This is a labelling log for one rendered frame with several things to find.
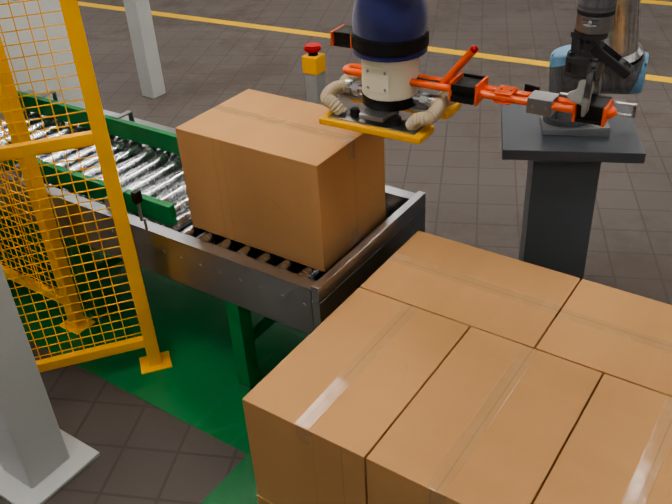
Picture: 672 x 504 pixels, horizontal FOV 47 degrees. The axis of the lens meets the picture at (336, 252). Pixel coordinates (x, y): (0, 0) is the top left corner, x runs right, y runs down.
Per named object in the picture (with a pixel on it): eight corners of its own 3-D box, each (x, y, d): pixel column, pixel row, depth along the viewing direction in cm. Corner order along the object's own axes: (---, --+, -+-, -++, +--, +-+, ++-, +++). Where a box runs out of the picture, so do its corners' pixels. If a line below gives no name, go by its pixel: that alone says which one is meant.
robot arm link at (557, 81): (551, 86, 300) (552, 41, 291) (597, 87, 293) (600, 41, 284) (545, 100, 288) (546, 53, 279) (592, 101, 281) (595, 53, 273)
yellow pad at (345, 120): (318, 124, 233) (317, 108, 230) (335, 112, 240) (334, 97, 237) (419, 145, 218) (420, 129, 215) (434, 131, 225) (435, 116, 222)
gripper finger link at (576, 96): (564, 113, 201) (572, 78, 199) (587, 117, 198) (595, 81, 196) (561, 113, 198) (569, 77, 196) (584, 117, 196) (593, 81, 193)
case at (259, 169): (192, 226, 286) (174, 127, 264) (259, 181, 313) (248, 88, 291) (324, 272, 256) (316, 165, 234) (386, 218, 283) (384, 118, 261)
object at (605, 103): (571, 121, 201) (573, 104, 199) (579, 111, 206) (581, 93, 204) (603, 127, 197) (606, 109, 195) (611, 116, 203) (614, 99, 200)
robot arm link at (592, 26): (619, 9, 190) (608, 20, 183) (616, 29, 193) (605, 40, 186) (583, 5, 194) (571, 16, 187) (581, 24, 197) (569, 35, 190)
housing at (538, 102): (525, 113, 208) (526, 97, 205) (533, 104, 213) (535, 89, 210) (550, 117, 205) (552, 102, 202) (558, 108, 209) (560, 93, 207)
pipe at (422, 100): (321, 110, 232) (320, 92, 229) (362, 82, 250) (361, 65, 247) (423, 131, 217) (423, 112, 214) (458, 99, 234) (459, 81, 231)
